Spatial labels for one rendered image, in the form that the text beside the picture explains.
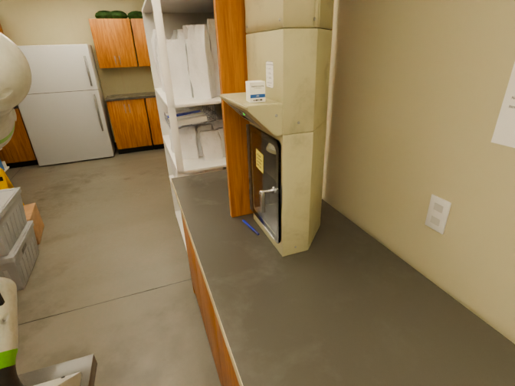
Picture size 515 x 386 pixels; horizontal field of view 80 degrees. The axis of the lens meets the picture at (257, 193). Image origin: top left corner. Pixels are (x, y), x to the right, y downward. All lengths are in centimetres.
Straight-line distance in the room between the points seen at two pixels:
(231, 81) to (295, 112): 39
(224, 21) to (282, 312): 102
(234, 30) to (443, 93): 75
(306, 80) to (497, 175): 58
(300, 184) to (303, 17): 51
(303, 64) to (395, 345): 82
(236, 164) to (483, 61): 91
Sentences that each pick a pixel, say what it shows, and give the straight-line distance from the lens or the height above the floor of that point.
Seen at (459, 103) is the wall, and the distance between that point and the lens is 107.
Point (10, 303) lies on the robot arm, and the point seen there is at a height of 119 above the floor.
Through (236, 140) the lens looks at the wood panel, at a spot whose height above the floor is 131.
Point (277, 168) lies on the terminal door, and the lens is 104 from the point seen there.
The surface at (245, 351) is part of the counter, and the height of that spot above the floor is 94.
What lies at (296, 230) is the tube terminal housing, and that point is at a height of 105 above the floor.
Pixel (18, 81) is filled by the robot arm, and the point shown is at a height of 164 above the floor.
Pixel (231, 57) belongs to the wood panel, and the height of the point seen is 163.
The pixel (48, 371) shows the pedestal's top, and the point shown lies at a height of 94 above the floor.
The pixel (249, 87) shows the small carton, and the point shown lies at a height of 156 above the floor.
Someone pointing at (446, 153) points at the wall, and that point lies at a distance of 110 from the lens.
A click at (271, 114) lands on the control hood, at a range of 97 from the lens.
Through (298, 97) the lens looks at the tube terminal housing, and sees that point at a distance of 100.
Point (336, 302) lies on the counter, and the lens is 105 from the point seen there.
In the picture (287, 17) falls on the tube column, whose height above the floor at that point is 174.
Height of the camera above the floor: 166
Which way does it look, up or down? 25 degrees down
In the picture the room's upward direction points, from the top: 2 degrees counter-clockwise
